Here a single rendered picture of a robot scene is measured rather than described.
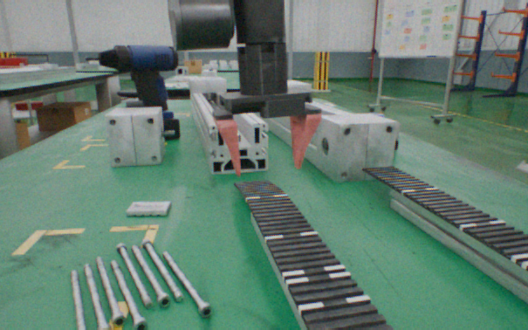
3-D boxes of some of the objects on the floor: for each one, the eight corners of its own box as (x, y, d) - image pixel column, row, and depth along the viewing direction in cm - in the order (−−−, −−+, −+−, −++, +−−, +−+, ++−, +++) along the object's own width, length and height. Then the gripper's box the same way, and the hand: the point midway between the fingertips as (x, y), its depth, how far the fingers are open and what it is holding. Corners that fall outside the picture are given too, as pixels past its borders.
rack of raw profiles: (444, 91, 1079) (456, 10, 1013) (472, 91, 1089) (486, 10, 1023) (536, 105, 766) (561, -11, 700) (574, 105, 776) (602, -10, 710)
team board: (365, 112, 674) (374, -4, 615) (386, 110, 695) (396, -3, 637) (434, 125, 545) (454, -21, 487) (456, 122, 566) (478, -18, 508)
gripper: (211, 45, 38) (224, 187, 42) (323, 39, 40) (323, 173, 45) (205, 46, 44) (217, 169, 49) (302, 41, 47) (305, 158, 51)
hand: (268, 165), depth 47 cm, fingers open, 8 cm apart
